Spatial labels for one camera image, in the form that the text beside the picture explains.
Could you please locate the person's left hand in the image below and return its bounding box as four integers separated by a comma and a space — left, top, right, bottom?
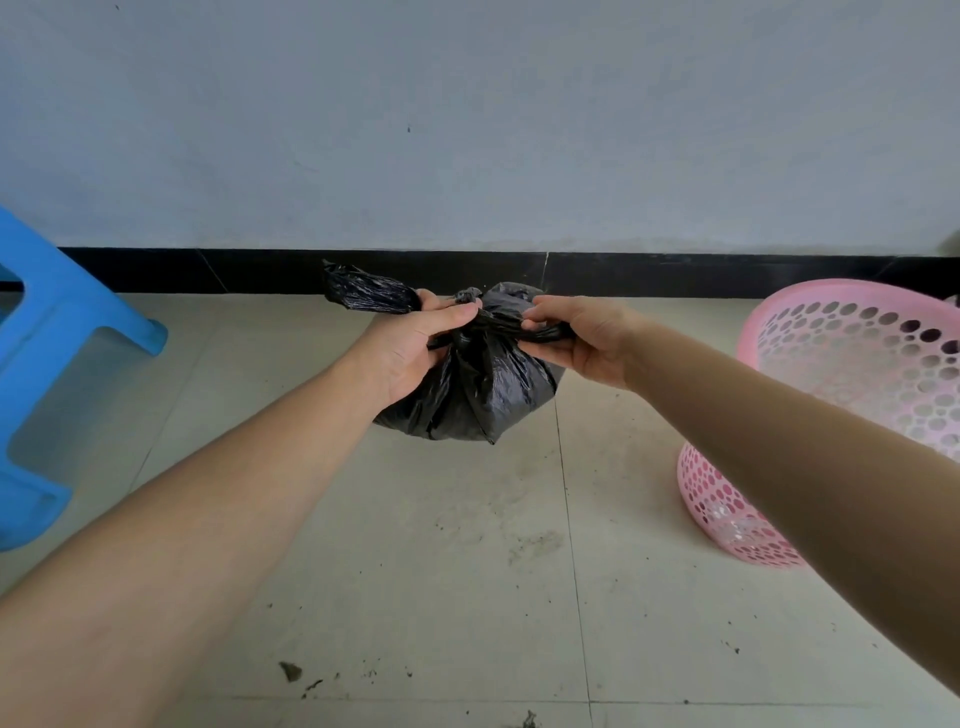
351, 288, 483, 407

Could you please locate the person's right hand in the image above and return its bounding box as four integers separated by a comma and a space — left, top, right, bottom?
519, 294, 652, 392

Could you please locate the black plastic garbage bag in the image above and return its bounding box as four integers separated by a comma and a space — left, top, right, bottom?
322, 259, 577, 445

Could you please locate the person's right forearm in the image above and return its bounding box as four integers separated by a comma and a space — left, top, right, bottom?
621, 315, 960, 695

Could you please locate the person's left forearm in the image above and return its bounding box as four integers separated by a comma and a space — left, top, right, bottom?
0, 341, 391, 728

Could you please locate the black baseboard strip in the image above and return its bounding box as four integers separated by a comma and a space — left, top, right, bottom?
0, 247, 960, 301

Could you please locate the pink perforated plastic basket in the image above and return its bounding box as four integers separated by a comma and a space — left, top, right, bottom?
677, 279, 960, 569

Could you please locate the blue plastic stool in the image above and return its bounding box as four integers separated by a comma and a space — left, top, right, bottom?
0, 206, 169, 554

